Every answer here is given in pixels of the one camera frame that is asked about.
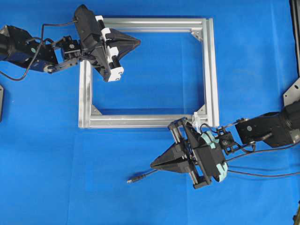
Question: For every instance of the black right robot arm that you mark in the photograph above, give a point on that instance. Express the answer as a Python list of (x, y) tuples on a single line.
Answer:
[(274, 128)]

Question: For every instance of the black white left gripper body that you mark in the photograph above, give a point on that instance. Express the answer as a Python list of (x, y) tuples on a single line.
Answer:
[(101, 57)]

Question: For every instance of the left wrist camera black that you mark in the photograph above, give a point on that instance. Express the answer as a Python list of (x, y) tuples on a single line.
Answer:
[(87, 27)]

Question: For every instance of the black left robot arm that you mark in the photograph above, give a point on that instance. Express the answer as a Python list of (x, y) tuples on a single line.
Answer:
[(40, 54)]

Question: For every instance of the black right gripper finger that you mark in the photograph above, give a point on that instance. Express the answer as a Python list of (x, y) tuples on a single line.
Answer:
[(177, 167), (174, 156)]

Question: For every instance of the dark box left edge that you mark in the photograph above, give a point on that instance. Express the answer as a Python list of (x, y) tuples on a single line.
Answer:
[(1, 101)]

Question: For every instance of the white zip tie loop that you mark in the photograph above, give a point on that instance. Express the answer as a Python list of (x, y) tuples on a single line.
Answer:
[(196, 122)]

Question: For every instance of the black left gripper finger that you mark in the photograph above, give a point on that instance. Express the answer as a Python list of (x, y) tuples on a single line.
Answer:
[(119, 51), (124, 39)]

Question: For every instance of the blue table cloth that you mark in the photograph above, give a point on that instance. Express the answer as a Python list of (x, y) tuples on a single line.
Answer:
[(54, 173)]

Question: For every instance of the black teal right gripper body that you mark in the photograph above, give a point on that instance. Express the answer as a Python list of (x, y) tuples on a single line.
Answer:
[(183, 131)]

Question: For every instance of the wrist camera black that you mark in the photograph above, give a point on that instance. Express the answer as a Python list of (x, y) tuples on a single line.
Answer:
[(213, 161), (87, 27)]

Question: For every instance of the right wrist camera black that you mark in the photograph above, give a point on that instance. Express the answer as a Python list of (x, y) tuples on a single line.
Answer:
[(213, 161)]

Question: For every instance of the black metal stand right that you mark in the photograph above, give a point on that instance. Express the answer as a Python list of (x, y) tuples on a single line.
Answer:
[(292, 94)]

